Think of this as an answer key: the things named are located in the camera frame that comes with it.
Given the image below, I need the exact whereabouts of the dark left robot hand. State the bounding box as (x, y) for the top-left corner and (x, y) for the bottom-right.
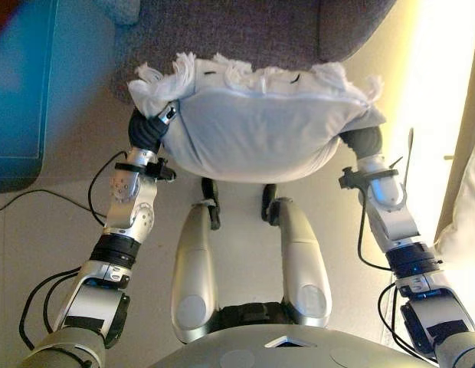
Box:
(128, 102), (180, 154)

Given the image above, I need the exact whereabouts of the dark right robot hand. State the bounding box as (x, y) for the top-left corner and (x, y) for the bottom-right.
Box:
(339, 125), (385, 160)

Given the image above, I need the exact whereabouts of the white fringed cushion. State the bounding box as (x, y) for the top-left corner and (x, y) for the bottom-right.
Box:
(127, 51), (386, 185)

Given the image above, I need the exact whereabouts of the grey fabric tub armchair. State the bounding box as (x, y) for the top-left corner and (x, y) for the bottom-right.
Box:
(110, 0), (396, 105)

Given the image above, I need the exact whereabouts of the silver right robot leg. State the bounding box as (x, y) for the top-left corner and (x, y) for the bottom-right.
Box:
(260, 183), (333, 329)

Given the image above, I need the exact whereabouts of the silver robot leg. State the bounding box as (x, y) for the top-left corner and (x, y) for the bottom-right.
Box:
(171, 178), (222, 344)
(260, 183), (333, 329)

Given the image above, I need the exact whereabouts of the silver left robot leg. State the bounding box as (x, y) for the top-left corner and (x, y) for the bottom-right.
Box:
(171, 178), (222, 344)

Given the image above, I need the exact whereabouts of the grey robot torso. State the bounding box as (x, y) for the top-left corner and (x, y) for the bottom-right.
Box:
(149, 301), (434, 368)

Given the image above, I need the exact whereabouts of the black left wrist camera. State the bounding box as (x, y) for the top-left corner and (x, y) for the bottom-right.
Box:
(146, 159), (178, 182)

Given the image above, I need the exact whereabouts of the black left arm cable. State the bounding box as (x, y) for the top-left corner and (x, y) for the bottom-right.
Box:
(18, 150), (128, 352)

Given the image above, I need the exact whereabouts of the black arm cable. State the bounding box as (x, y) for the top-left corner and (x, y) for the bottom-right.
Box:
(357, 205), (438, 363)
(18, 150), (128, 352)

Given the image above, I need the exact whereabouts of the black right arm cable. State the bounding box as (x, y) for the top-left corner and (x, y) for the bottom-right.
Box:
(357, 205), (438, 363)

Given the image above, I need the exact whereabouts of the black floor cable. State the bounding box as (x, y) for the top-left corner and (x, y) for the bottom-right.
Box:
(0, 189), (105, 220)

